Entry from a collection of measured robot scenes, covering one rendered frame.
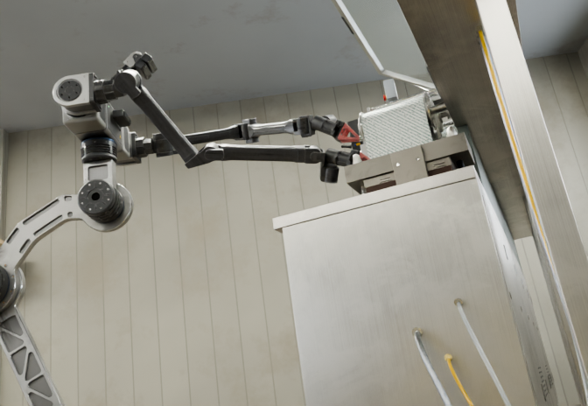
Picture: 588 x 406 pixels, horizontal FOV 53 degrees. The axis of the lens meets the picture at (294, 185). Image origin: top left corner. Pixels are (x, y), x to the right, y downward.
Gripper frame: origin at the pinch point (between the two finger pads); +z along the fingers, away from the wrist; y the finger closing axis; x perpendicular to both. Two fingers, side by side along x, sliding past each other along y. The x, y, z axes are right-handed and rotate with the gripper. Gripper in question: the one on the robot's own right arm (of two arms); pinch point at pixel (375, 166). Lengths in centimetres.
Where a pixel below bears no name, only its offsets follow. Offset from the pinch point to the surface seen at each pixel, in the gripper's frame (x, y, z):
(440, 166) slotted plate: 0.4, 19.2, 27.2
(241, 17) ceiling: 115, -137, -183
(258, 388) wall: -144, -236, -123
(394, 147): 8.2, 0.3, 4.6
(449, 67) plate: 23, 42, 27
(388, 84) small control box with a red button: 53, -59, -28
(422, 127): 17.4, 0.3, 12.3
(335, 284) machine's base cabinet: -44, 27, 9
